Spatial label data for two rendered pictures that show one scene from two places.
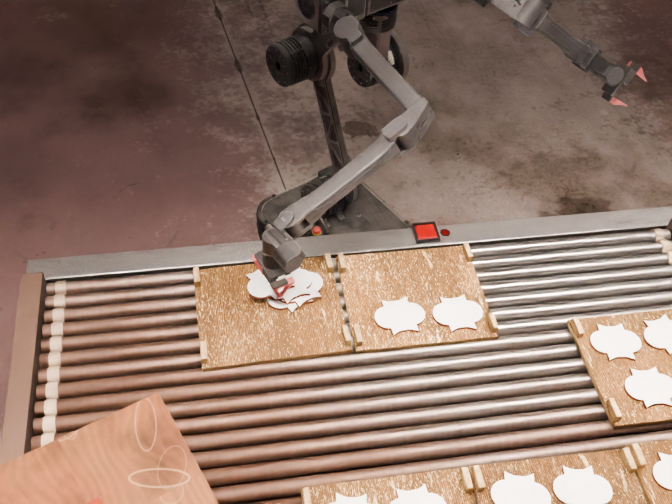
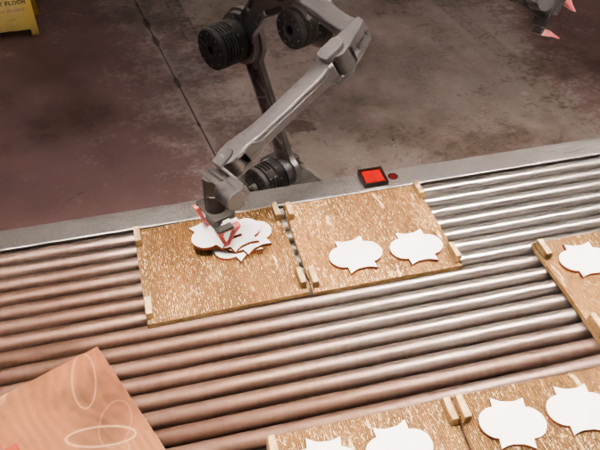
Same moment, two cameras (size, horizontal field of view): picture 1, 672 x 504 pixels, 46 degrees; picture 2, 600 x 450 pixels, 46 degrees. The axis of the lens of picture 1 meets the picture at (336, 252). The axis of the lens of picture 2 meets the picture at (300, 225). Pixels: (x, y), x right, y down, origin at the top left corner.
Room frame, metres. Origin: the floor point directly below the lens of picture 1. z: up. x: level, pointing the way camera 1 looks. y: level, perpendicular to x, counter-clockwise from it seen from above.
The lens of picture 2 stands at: (0.05, -0.01, 2.28)
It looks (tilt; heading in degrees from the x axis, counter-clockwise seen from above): 42 degrees down; 359
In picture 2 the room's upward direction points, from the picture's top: straight up
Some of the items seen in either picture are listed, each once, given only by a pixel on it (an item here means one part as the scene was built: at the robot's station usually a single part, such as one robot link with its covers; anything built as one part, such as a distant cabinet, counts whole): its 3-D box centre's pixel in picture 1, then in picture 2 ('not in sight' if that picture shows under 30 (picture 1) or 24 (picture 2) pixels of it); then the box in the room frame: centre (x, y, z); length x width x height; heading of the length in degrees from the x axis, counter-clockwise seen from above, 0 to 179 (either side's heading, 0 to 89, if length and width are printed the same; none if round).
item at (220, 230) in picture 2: (278, 283); (223, 229); (1.41, 0.15, 1.02); 0.07 x 0.07 x 0.09; 34
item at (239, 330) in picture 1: (269, 310); (217, 262); (1.39, 0.18, 0.93); 0.41 x 0.35 x 0.02; 104
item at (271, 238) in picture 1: (274, 243); (214, 184); (1.44, 0.17, 1.16); 0.07 x 0.06 x 0.07; 41
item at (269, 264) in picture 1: (272, 257); (214, 201); (1.44, 0.17, 1.10); 0.10 x 0.07 x 0.07; 34
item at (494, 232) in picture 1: (370, 247); (318, 196); (1.70, -0.11, 0.89); 2.08 x 0.09 x 0.06; 103
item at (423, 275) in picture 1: (414, 296); (369, 236); (1.48, -0.24, 0.93); 0.41 x 0.35 x 0.02; 102
